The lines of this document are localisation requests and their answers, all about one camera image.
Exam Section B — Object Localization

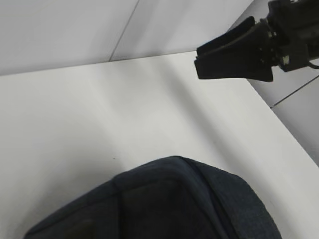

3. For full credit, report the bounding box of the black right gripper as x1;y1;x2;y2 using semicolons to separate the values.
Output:
194;0;319;82

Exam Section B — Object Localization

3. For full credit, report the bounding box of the dark blue fabric bag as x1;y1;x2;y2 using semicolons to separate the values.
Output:
25;156;281;239

